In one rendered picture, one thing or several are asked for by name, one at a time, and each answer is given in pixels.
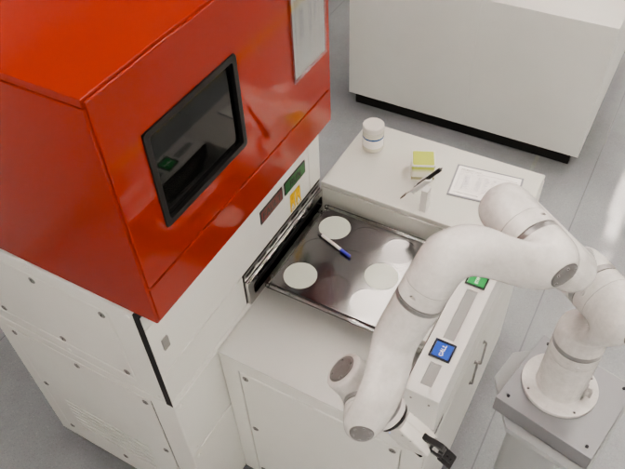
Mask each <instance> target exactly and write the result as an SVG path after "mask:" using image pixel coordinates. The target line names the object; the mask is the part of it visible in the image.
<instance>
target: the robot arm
mask: <svg viewBox="0 0 625 469"><path fill-rule="evenodd" d="M478 212H479V217H480V220H481V222H482V224H483V225H484V226H483V225H478V224H460V225H455V226H452V227H448V228H446V229H444V230H441V231H439V232H437V233H435V234H433V235H432V236H430V237H429V238H428V239H427V240H426V241H425V242H424V243H423V244H422V246H421V247H420V248H419V251H418V252H417V254H416V256H415V257H414V259H413V261H412V262H411V263H410V265H409V267H408V268H407V270H406V273H405V274H404V276H403V278H402V280H401V281H400V283H399V285H398V287H397V288H396V290H395V292H394V293H393V295H392V297H391V299H390V301H389V302H388V304H387V306H386V308H385V310H384V311H383V313H382V315H381V317H380V319H379V321H378V323H377V325H376V327H375V329H374V332H373V335H372V339H371V343H370V348H369V353H368V357H367V361H366V362H365V361H364V360H363V359H362V358H361V357H360V356H359V355H357V354H347V355H345V356H343V357H342V358H340V359H339V360H338V361H337V362H336V363H335V364H334V366H333V367H332V368H331V370H330V371H329V373H328V377H327V383H328V385H329V387H330V388H332V389H333V390H334V391H335V392H336V393H337V394H338V395H339V396H340V398H341V399H342V402H343V405H344V409H343V426H344V430H345V432H346V434H347V436H348V437H349V438H351V439H352V440H354V441H357V442H366V441H369V440H371V439H373V438H375V437H376V436H377V435H378V434H379V433H380V432H381V431H384V432H386V433H387V434H388V435H389V436H390V437H391V438H392V439H393V440H394V441H395V442H396V443H397V444H398V445H399V446H401V447H402V448H404V449H408V450H410V451H412V452H414V453H416V454H417V455H418V456H419V457H420V458H421V457H422V456H429V454H430V453H431V454H433V455H434V456H436V457H437V460H438V461H439V462H440V463H441V464H442V465H444V466H445V467H446V468H447V469H450V468H451V466H452V464H453V463H454V461H455V460H456V458H457V456H456V455H455V454H454V453H453V452H452V451H451V450H450V449H448V448H447V446H445V445H444V444H443V443H441V442H439V441H438V438H437V436H436V434H435V433H434V432H433V431H432V430H431V429H430V428H429V427H427V426H426V425H425V424H424V423H423V422H421V421H420V420H419V419H418V418H417V417H415V415H413V414H412V413H411V412H409V411H408V410H407V405H406V401H405V400H404V398H403V394H404V391H405V389H406V384H407V381H408V377H409V374H410V370H411V366H412V362H413V358H414V355H415V353H416V350H417V348H418V347H419V345H420V343H421V342H422V340H423V339H424V337H425V336H426V334H427V333H428V331H429V330H430V328H431V327H432V325H433V323H434V322H435V320H436V319H437V317H438V315H439V314H440V313H441V312H442V310H443V309H444V307H445V305H446V303H447V302H448V300H449V299H450V297H451V296H452V294H453V293H454V291H455V290H456V288H457V287H458V285H459V284H460V283H461V282H462V281H463V280H464V279H466V278H468V277H472V276H476V277H482V278H488V279H492V280H496V281H499V282H502V283H505V284H509V285H512V286H516V287H519V288H529V289H550V288H557V289H559V290H561V291H562V292H563V293H564V294H565V295H566V297H567V298H568V299H569V300H570V301H571V302H572V303H573V305H574V306H575V307H576V308H577V309H572V310H569V311H567V312H565V313H564V314H563V315H562V316H561V317H560V319H559V320H558V322H557V324H556V326H555V329H554V331H553V334H552V337H551V339H550V342H549V344H548V347H547V349H546V352H545V353H544V354H540V355H536V356H534V357H532V358H531V359H530V360H528V361H527V363H526V364H525V366H524V369H523V371H522V376H521V383H522V386H523V389H524V391H525V394H526V396H527V397H528V399H529V400H530V401H531V402H532V403H533V404H534V405H535V406H536V407H538V408H539V409H541V410H542V411H544V412H546V413H548V414H550V415H552V416H555V417H558V418H565V419H573V418H578V417H581V416H584V415H586V414H587V413H589V412H590V411H591V410H592V409H593V408H594V406H595V404H596V403H597V400H598V396H599V389H598V384H597V381H596V380H595V378H594V376H593V374H594V372H595V371H596V369H597V367H598V365H599V362H600V360H601V358H602V356H603V354H604V352H605V350H606V348H607V347H611V346H621V345H625V277H624V276H623V275H622V274H621V272H620V271H619V270H618V269H617V268H616V267H615V266H614V265H613V264H612V263H611V262H610V261H609V260H608V259H607V258H606V257H605V256H604V255H603V254H601V253H600V252H599V251H597V250H596V249H594V248H590V247H584V246H583V245H582V244H581V243H580V242H579V241H578V240H577V239H576V238H575V237H574V236H573V235H572V234H571V233H569V232H568V231H567V230H566V228H565V227H564V226H563V225H562V224H561V223H560V222H559V221H558V220H556V219H555V218H554V217H553V215H552V214H551V213H550V212H549V211H548V210H547V209H546V208H545V207H544V206H542V205H541V204H540V202H539V201H538V200H537V199H536V198H535V197H534V196H533V195H531V194H530V193H529V192H528V191H527V190H526V189H524V188H523V187H522V186H520V185H518V184H515V183H511V182H504V183H501V184H498V185H496V186H494V187H492V188H491V189H489V190H488V191H487V192H486V193H485V195H484V196H483V198H482V199H481V202H480V204H479V208H478ZM428 443H429V444H431V445H430V446H429V447H428ZM433 447H436V448H437V449H438V453H436V452H435V451H433V450H432V448H433Z"/></svg>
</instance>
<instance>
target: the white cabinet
mask: <svg viewBox="0 0 625 469"><path fill-rule="evenodd" d="M513 287H514V286H512V285H509V284H505V283H502V284H501V287H500V289H499V292H498V294H497V296H496V299H495V300H494V302H493V304H492V306H491V308H490V311H489V313H488V315H487V317H486V319H485V322H484V324H483V326H482V328H481V330H480V332H479V334H478V337H477V339H476V341H475V343H474V345H473V347H472V350H471V352H470V354H469V356H468V358H467V360H466V363H465V365H464V367H463V369H462V371H461V373H460V375H459V378H458V380H457V382H456V384H455V387H454V389H453V391H452V393H451V395H450V397H449V398H448V401H447V403H446V405H445V408H444V410H443V413H442V415H441V417H440V419H439V421H438V423H437V425H436V427H435V429H434V431H433V432H434V433H435V434H436V436H437V438H438V441H439V442H441V443H443V444H444V445H445V446H447V448H448V449H450V448H451V446H452V443H453V441H454V439H455V437H456V434H457V432H458V430H459V427H460V425H461V423H462V420H463V418H464V416H465V413H466V411H467V409H468V407H469V405H470V403H471V401H472V397H473V395H474V393H475V390H476V388H477V386H478V383H479V381H480V380H481V378H482V375H483V373H484V371H485V367H486V365H487V363H488V360H489V358H490V356H491V355H492V352H493V350H494V348H495V345H496V343H497V341H498V339H499V335H500V332H501V329H502V325H503V322H504V319H505V315H506V313H507V309H508V306H509V302H510V299H511V296H512V291H513ZM219 358H220V362H221V365H222V369H223V373H224V377H225V381H226V384H227V388H228V392H229V396H230V399H231V403H232V407H233V414H234V418H235V421H236V425H237V429H238V433H239V436H240V440H241V444H242V448H243V452H244V455H245V459H246V464H247V465H248V466H250V467H252V468H254V469H442V466H443V465H442V464H441V463H440V462H439V461H438V460H437V457H436V456H434V455H433V454H431V453H430V454H429V456H422V457H421V458H420V457H419V456H418V455H417V454H416V453H414V452H412V451H410V450H408V449H404V448H402V447H401V446H399V445H398V444H397V443H396V442H395V441H394V440H393V439H392V438H391V437H390V436H389V435H388V434H387V433H385V432H383V431H381V432H380V433H379V434H378V435H377V436H376V437H375V438H373V439H371V440H369V441H366V442H357V441H354V440H352V439H351V438H349V437H348V436H347V434H346V432H345V430H344V426H343V412H342V411H340V410H338V409H334V408H332V407H330V406H329V405H327V404H325V403H323V402H321V401H319V400H317V399H315V398H313V397H310V396H308V395H305V394H303V393H302V392H300V391H298V390H296V389H294V388H292V387H289V386H287V385H285V384H283V383H281V382H279V381H277V380H275V379H273V378H271V377H269V376H266V375H264V374H262V373H260V372H258V371H256V370H254V369H252V368H250V367H248V366H246V365H243V364H241V363H239V362H237V361H235V360H233V359H231V358H229V357H228V356H226V355H222V354H220V353H219Z"/></svg>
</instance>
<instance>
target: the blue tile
mask: <svg viewBox="0 0 625 469"><path fill-rule="evenodd" d="M453 350H454V347H453V346H450V345H448V344H446V343H443V342H439V341H437V342H436V344H435V345H434V347H433V349H432V352H431V354H432V355H436V356H438V357H441V358H443V359H444V360H447V361H448V360H449V358H450V356H451V354H452V352H453Z"/></svg>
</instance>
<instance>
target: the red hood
mask: <svg viewBox="0 0 625 469"><path fill-rule="evenodd" d="M330 120H331V107H330V65H329V20H328V0H0V248H1V249H2V250H5V251H7V252H9V253H11V254H13V255H15V256H17V257H19V258H21V259H23V260H25V261H28V262H30V263H32V264H34V265H36V266H38V267H40V268H42V269H44V270H46V271H48V272H50V273H52V274H54V275H57V276H59V277H61V278H63V279H65V280H67V281H69V282H71V283H73V284H76V285H77V286H79V287H81V288H84V289H86V290H88V291H90V292H92V293H94V294H96V295H99V296H101V297H102V298H104V299H106V300H108V301H110V302H113V303H115V304H117V305H120V306H122V307H124V308H126V309H127V310H129V311H131V312H133V313H135V314H137V315H140V316H143V317H145V318H147V319H149V320H151V321H153V322H154V323H156V324H158V323H159V322H160V321H161V319H162V318H163V317H164V316H165V315H166V313H167V312H168V311H169V310H170V309H171V307H172V306H173V305H174V304H175V303H176V302H177V300H178V299H179V298H180V297H181V295H182V294H183V293H184V292H185V291H186V290H187V288H188V287H189V286H190V285H191V284H192V282H193V281H194V280H195V279H196V278H197V276H199V275H200V274H201V273H202V272H203V270H204V269H205V268H206V267H207V265H208V264H209V263H210V262H211V261H212V260H213V258H214V257H215V256H216V255H217V254H218V252H219V251H220V250H221V249H222V248H223V246H224V245H225V244H226V243H227V242H228V240H229V239H230V238H231V237H232V236H233V234H234V233H235V232H236V231H237V230H238V229H239V227H240V226H241V225H242V224H243V223H244V221H245V220H246V219H247V218H248V217H249V215H250V214H251V213H252V212H253V211H254V209H255V208H256V207H257V206H258V205H259V203H260V202H261V201H262V200H263V199H264V197H265V196H266V195H267V194H268V193H269V192H270V190H271V189H272V188H273V187H274V185H275V184H276V183H277V182H279V181H280V179H281V178H282V177H283V176H284V175H285V174H286V172H287V171H288V170H289V169H290V167H291V166H292V165H293V164H294V163H295V162H296V160H297V159H298V158H299V157H300V155H301V154H302V153H303V152H304V151H305V150H306V148H307V147H308V146H309V145H310V144H311V143H312V141H313V140H314V139H315V138H316V136H317V135H318V134H319V133H320V132H321V131H322V129H323V128H324V127H325V126H326V124H327V123H328V122H329V121H330Z"/></svg>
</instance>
